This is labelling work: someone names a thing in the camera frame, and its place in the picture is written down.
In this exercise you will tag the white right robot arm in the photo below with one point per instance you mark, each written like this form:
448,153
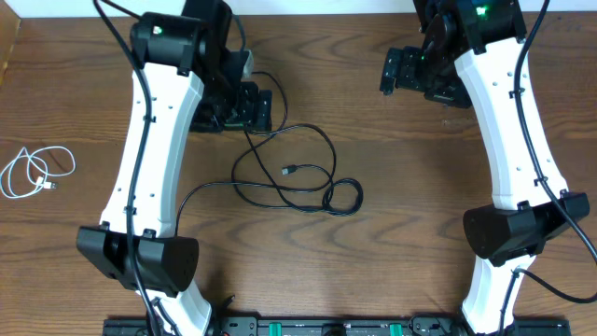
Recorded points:
475,55

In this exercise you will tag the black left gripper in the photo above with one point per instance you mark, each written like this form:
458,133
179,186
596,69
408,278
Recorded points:
252,108

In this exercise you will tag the brown side panel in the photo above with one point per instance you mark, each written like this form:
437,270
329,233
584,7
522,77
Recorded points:
10,24

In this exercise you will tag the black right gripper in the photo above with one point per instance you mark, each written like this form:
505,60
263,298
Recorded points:
454,94

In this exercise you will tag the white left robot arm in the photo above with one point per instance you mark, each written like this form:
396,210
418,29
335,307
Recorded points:
185,79

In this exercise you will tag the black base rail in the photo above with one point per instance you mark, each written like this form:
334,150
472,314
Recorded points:
246,325

